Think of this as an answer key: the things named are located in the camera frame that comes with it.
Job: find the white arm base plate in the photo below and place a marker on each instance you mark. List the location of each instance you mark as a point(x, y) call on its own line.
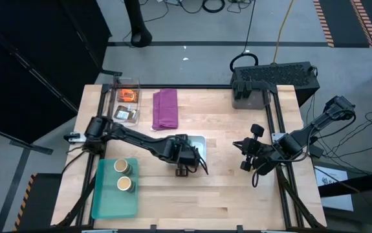
point(277, 137)
point(74, 137)

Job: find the clear plastic container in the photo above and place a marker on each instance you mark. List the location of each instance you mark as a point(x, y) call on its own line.
point(127, 106)

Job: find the white paper sheet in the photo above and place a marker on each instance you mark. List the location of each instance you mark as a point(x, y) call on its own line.
point(326, 176)

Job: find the brown spice packet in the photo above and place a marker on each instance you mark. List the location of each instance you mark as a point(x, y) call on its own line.
point(124, 114)

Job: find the white plastic storage bin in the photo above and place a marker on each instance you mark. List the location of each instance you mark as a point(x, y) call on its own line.
point(202, 144)

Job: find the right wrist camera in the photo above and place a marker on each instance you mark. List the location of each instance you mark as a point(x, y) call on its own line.
point(257, 130)

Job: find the black curtain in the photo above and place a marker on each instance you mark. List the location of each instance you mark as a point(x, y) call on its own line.
point(27, 64)

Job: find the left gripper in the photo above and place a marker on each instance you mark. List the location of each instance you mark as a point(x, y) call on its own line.
point(182, 152)

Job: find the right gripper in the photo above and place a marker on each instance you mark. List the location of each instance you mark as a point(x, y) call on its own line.
point(257, 152)

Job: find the orange spice packet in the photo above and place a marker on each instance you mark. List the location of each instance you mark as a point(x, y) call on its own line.
point(128, 95)

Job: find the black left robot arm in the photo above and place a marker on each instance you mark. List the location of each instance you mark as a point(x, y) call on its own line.
point(134, 139)

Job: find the purple folded cloth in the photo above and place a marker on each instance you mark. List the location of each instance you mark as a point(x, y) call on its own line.
point(165, 110)

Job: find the gray plastic bin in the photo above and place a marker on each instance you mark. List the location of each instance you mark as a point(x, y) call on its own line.
point(258, 102)

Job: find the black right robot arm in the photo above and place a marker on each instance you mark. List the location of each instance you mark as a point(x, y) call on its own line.
point(315, 124)

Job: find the black perforated computer case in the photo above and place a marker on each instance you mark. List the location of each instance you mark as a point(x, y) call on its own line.
point(279, 75)

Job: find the black stand pole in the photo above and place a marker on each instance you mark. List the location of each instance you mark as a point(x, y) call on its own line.
point(137, 26)

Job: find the black yellow-striped platform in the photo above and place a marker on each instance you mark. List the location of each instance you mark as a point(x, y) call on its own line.
point(40, 204)

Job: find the black table frame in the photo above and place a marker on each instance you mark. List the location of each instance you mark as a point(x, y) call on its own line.
point(205, 86)

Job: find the teal plastic tray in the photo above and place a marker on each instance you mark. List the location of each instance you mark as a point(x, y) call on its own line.
point(114, 204)

